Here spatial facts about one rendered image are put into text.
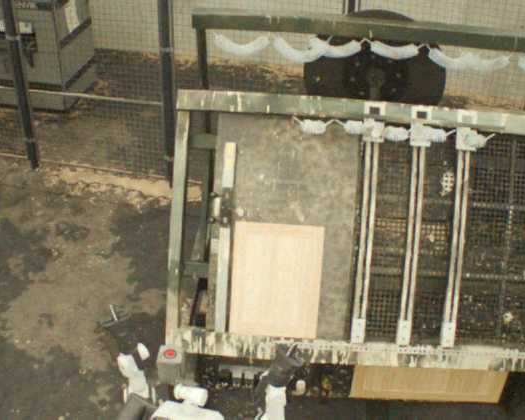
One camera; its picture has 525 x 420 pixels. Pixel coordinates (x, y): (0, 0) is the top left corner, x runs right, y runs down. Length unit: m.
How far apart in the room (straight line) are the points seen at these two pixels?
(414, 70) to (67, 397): 2.90
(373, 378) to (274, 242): 1.06
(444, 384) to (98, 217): 3.20
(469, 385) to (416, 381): 0.32
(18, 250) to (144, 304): 1.25
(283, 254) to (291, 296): 0.21
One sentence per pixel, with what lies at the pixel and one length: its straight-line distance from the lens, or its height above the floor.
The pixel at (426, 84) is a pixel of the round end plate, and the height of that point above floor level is 1.83.
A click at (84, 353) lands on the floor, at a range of 4.97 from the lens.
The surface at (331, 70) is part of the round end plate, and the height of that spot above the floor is 1.86.
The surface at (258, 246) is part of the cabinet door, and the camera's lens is 3.68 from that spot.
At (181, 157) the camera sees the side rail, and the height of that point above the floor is 1.63.
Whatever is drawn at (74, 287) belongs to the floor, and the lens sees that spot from 5.46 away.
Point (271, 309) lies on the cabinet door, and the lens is 3.72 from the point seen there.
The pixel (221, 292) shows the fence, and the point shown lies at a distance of 3.71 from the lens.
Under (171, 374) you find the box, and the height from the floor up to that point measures 0.84.
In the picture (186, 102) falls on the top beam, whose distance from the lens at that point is 3.64.
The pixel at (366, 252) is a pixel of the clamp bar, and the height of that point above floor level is 1.28.
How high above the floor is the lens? 3.59
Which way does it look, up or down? 37 degrees down
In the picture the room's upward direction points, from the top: 1 degrees clockwise
